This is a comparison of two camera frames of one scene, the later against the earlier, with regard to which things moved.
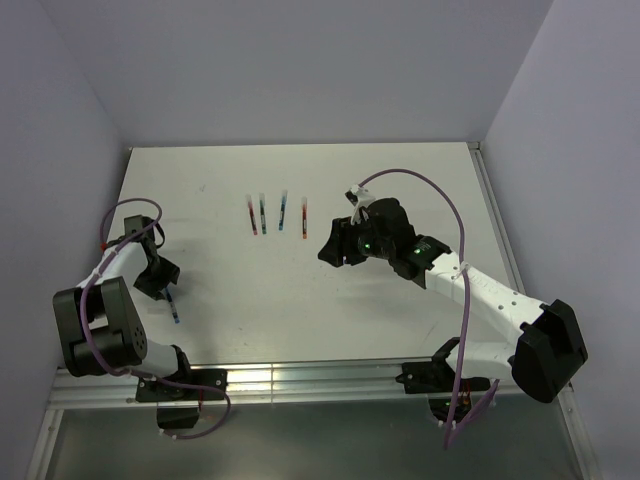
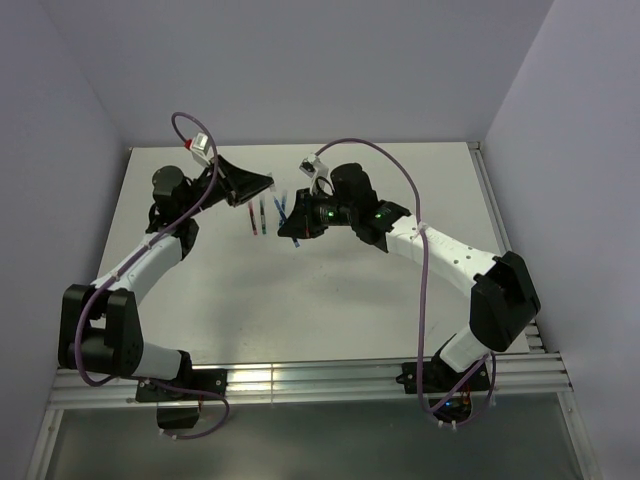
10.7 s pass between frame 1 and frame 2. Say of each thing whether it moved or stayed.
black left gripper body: moved
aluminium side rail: stayed
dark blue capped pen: moved
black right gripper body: moved
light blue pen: stayed
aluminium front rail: stayed
